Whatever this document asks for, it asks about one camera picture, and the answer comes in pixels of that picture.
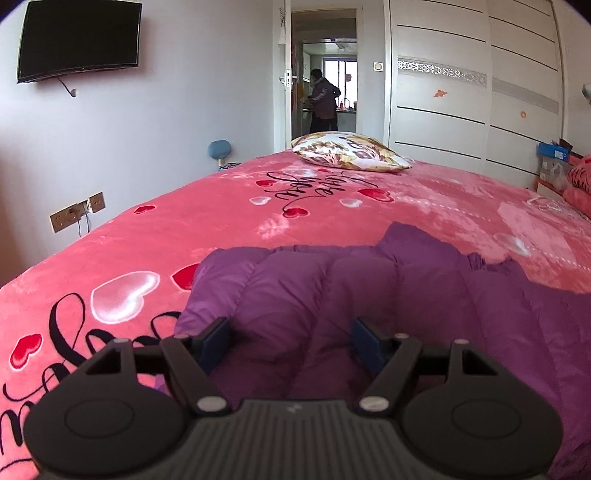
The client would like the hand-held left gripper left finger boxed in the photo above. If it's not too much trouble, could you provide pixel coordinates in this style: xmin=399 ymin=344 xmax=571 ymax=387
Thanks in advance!
xmin=76 ymin=318 xmax=232 ymax=416

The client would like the black wall television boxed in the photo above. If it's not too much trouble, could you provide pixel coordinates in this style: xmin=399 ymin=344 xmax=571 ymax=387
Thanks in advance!
xmin=17 ymin=0 xmax=143 ymax=84

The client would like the pink printed pillow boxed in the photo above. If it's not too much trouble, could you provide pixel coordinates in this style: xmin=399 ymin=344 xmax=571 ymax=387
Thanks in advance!
xmin=567 ymin=154 xmax=591 ymax=191
xmin=562 ymin=186 xmax=591 ymax=209

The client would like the white door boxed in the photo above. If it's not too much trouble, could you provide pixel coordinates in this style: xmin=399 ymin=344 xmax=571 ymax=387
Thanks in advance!
xmin=276 ymin=0 xmax=297 ymax=151

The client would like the wall socket panel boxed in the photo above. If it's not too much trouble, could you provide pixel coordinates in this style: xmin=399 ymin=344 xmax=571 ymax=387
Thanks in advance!
xmin=49 ymin=191 xmax=106 ymax=234

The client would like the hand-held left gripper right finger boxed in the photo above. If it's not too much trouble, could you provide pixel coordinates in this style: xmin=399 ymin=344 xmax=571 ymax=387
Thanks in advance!
xmin=351 ymin=318 xmax=506 ymax=416

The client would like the pink heart-print blanket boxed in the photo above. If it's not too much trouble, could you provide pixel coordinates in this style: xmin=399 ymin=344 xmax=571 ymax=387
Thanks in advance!
xmin=0 ymin=147 xmax=591 ymax=480

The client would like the white wardrobe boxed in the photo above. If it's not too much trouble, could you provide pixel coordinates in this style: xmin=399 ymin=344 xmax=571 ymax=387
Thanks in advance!
xmin=387 ymin=0 xmax=591 ymax=190

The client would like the charger cable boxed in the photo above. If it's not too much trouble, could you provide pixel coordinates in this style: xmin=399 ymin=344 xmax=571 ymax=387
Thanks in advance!
xmin=75 ymin=202 xmax=94 ymax=237

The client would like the clear plastic bag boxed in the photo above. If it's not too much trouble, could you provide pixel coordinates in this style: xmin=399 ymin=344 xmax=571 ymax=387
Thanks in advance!
xmin=538 ymin=157 xmax=572 ymax=191

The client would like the floral pillow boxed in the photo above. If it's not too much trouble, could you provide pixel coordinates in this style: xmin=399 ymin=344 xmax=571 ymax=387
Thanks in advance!
xmin=291 ymin=131 xmax=413 ymax=173

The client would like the blue round chair back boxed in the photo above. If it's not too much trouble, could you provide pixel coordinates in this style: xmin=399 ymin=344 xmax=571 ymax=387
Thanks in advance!
xmin=207 ymin=139 xmax=233 ymax=172

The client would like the purple down jacket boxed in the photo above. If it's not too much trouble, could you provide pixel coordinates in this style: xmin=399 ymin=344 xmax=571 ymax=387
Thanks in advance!
xmin=154 ymin=222 xmax=591 ymax=480

